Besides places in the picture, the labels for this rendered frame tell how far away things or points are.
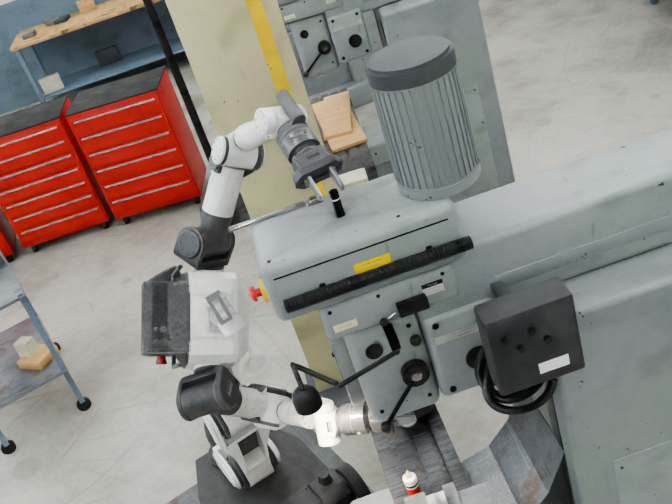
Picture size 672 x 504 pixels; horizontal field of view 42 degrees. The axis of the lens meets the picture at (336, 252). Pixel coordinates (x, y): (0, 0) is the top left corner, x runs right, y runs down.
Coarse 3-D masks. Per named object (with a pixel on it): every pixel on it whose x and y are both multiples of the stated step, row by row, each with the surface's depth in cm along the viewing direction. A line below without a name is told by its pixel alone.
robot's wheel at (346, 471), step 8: (344, 464) 319; (344, 472) 315; (352, 472) 314; (344, 480) 322; (352, 480) 312; (360, 480) 312; (352, 488) 312; (360, 488) 311; (368, 488) 312; (360, 496) 310
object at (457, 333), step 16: (432, 320) 210; (448, 320) 210; (464, 320) 211; (432, 336) 212; (448, 336) 212; (464, 336) 213; (480, 336) 214; (432, 352) 215; (448, 352) 215; (464, 352) 216; (448, 368) 217; (464, 368) 218; (448, 384) 220; (464, 384) 221
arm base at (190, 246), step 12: (192, 228) 239; (180, 240) 241; (192, 240) 239; (204, 240) 238; (180, 252) 243; (192, 252) 239; (204, 252) 239; (228, 252) 250; (192, 264) 241; (204, 264) 242; (216, 264) 247
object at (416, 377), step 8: (416, 360) 215; (408, 368) 214; (416, 368) 214; (424, 368) 215; (408, 376) 215; (416, 376) 215; (424, 376) 216; (408, 384) 216; (416, 384) 217; (408, 392) 217; (400, 400) 218; (392, 416) 220; (384, 424) 221; (384, 432) 221
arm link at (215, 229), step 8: (200, 216) 243; (208, 216) 241; (216, 216) 240; (232, 216) 244; (200, 224) 243; (208, 224) 241; (216, 224) 241; (224, 224) 242; (208, 232) 242; (216, 232) 242; (224, 232) 244; (208, 240) 240; (216, 240) 243; (224, 240) 246; (208, 248) 241; (216, 248) 244; (224, 248) 247; (208, 256) 244
